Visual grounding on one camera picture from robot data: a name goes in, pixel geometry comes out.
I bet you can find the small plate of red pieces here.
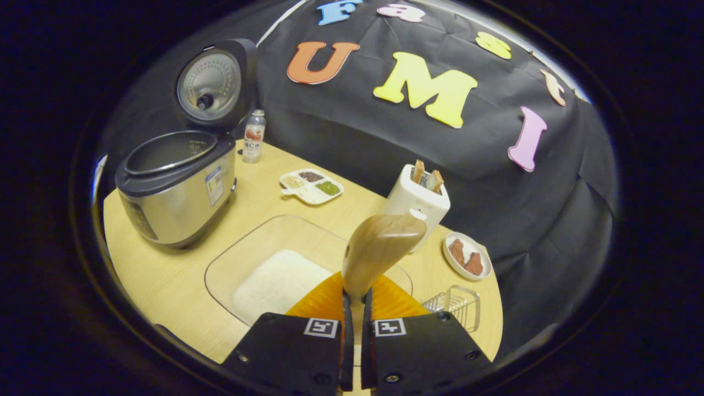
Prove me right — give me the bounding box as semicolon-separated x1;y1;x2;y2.
442;232;493;282

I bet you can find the small clear drink bottle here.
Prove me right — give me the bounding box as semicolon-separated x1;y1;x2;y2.
242;109;266;164

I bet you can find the clear wire chopstick holder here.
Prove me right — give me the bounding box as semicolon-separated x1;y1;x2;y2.
421;284;481;333

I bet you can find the white toaster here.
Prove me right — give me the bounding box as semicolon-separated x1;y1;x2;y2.
379;163;452;254

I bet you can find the dark grey rice cooker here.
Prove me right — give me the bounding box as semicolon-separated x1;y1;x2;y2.
114;37;259;249

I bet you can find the clear glass tray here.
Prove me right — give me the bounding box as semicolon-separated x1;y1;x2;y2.
204;214;414;328

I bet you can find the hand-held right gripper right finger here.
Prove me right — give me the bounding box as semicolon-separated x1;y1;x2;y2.
360;273;493;396

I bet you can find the pile of white rice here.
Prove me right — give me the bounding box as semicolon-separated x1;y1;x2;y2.
231;249;334;326

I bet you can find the wooden spoon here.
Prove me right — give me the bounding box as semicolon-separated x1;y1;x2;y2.
342;214;428;303

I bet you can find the white divided dish of beans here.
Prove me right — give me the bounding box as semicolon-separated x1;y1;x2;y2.
279;168;344;206

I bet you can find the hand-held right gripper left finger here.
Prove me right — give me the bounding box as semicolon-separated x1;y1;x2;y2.
221;271;355;396

